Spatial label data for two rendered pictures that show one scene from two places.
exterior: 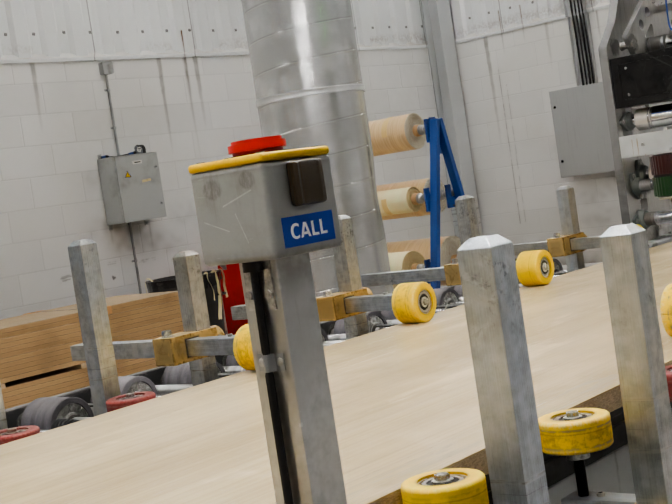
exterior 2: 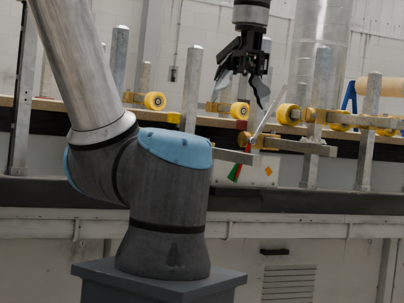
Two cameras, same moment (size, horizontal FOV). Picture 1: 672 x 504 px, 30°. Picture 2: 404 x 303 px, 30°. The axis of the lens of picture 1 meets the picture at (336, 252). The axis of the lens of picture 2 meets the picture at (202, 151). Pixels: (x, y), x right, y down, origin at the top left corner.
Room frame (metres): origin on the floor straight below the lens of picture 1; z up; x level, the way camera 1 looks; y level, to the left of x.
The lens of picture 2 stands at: (-0.89, -0.98, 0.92)
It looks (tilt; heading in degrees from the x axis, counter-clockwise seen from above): 3 degrees down; 17
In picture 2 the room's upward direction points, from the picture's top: 6 degrees clockwise
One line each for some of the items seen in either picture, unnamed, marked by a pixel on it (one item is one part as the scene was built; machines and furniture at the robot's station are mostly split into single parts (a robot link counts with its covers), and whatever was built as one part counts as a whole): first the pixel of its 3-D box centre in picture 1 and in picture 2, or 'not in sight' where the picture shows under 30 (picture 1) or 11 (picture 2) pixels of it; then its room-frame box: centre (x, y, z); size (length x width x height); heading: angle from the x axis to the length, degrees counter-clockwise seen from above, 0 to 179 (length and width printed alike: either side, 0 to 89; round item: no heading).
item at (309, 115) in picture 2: not in sight; (321, 116); (1.65, -0.62, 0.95); 0.14 x 0.06 x 0.05; 140
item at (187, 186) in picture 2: not in sight; (169, 174); (0.51, -0.50, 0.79); 0.17 x 0.15 x 0.18; 63
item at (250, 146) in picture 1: (257, 151); not in sight; (0.86, 0.04, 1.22); 0.04 x 0.04 x 0.02
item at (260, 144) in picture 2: not in sight; (258, 140); (1.46, -0.46, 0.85); 0.14 x 0.06 x 0.05; 140
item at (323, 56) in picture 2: not in sight; (315, 118); (1.63, -0.61, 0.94); 0.04 x 0.04 x 0.48; 50
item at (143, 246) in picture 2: not in sight; (165, 244); (0.51, -0.50, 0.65); 0.19 x 0.19 x 0.10
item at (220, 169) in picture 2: not in sight; (246, 170); (1.40, -0.45, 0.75); 0.26 x 0.01 x 0.10; 140
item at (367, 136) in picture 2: not in sight; (367, 139); (1.82, -0.77, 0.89); 0.04 x 0.04 x 0.48; 50
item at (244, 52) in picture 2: not in sight; (248, 51); (0.92, -0.53, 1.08); 0.09 x 0.08 x 0.12; 46
